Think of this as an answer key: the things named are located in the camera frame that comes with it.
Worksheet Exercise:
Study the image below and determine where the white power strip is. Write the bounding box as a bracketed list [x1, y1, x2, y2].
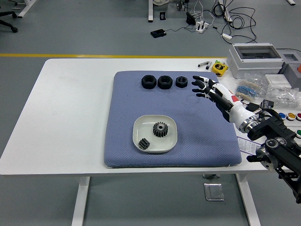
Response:
[195, 20, 209, 34]

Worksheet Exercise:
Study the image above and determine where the black charger block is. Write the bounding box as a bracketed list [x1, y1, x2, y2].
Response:
[185, 11, 196, 25]

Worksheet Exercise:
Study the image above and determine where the black servo with wires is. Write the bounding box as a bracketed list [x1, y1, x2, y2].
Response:
[239, 100, 261, 112]

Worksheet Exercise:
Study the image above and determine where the black power adapter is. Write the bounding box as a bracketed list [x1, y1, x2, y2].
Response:
[150, 29, 167, 38]

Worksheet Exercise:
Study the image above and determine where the black cable tangle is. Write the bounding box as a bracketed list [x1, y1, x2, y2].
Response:
[211, 0, 258, 44]

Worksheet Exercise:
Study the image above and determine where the grey box orange button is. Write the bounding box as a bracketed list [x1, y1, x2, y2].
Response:
[279, 53, 301, 90]

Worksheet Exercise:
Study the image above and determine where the black office chair base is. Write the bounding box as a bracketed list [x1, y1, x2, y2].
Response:
[0, 10, 18, 33]

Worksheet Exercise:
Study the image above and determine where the grey clear-lid enclosure box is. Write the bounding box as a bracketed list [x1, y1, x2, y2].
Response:
[226, 42, 285, 79]

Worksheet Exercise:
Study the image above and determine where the large black hex nut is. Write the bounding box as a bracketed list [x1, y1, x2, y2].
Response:
[141, 74, 157, 89]
[157, 75, 174, 90]

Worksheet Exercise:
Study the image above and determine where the large black gear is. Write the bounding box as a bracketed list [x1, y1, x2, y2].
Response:
[152, 121, 170, 138]

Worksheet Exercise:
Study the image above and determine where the small black gear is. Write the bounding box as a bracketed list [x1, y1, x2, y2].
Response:
[138, 138, 151, 151]

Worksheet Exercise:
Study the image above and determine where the small white box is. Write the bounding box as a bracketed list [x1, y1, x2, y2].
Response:
[263, 73, 290, 89]

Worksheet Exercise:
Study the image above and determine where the yellow tape measure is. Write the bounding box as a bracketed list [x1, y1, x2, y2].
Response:
[211, 60, 229, 77]

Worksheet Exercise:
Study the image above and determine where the purple white label card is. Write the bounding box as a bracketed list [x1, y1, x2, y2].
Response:
[237, 137, 259, 156]

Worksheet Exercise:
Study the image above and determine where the white table leg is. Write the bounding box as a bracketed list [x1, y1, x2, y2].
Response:
[236, 173, 261, 226]
[71, 176, 90, 226]

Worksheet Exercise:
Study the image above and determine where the resistor tape bundle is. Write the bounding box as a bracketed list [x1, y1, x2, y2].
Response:
[235, 79, 265, 99]

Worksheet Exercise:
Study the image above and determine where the black circuit module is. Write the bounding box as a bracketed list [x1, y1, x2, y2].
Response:
[259, 99, 275, 111]

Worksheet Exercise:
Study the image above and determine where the blue-grey quilted mat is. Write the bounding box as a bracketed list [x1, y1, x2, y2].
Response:
[103, 70, 242, 169]

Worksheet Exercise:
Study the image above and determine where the white square dish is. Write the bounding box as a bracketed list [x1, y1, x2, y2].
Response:
[133, 114, 177, 154]

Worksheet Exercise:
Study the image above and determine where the metal floor plate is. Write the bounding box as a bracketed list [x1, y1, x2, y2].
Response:
[204, 183, 225, 202]

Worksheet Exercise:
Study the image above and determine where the white desk leg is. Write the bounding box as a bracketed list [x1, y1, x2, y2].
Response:
[147, 0, 155, 23]

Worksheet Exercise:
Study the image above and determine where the white desk foot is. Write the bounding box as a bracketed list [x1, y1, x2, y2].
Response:
[17, 0, 37, 17]
[217, 0, 233, 23]

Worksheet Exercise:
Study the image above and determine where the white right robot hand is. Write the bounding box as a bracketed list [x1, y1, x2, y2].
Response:
[191, 75, 253, 125]

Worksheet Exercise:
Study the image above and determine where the small black hex nut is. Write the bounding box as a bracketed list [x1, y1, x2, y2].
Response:
[175, 76, 188, 89]

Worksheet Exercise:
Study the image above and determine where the grey blue-yellow-red button box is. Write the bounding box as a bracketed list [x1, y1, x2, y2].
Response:
[275, 110, 301, 129]

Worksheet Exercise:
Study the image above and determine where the clear plastic bag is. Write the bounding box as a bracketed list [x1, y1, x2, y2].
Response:
[265, 83, 301, 109]

